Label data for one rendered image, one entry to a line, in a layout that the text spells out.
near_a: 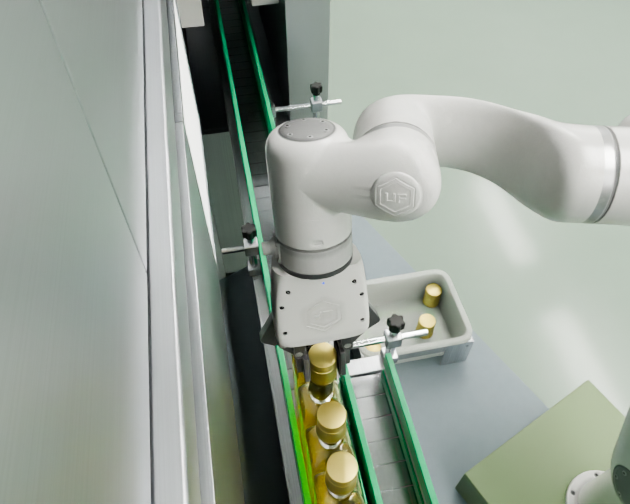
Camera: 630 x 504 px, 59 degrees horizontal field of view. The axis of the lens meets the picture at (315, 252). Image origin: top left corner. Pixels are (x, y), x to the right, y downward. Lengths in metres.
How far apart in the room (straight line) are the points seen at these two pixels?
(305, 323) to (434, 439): 0.58
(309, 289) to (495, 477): 0.57
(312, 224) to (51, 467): 0.32
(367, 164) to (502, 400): 0.79
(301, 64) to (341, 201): 1.09
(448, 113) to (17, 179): 0.41
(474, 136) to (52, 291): 0.42
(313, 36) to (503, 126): 1.01
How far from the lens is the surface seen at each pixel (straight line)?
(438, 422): 1.12
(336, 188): 0.47
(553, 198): 0.51
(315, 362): 0.65
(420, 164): 0.45
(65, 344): 0.27
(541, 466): 1.06
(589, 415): 1.14
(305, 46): 1.52
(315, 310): 0.57
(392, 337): 0.93
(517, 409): 1.17
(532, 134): 0.53
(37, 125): 0.28
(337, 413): 0.66
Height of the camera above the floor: 1.77
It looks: 51 degrees down
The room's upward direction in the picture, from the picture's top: straight up
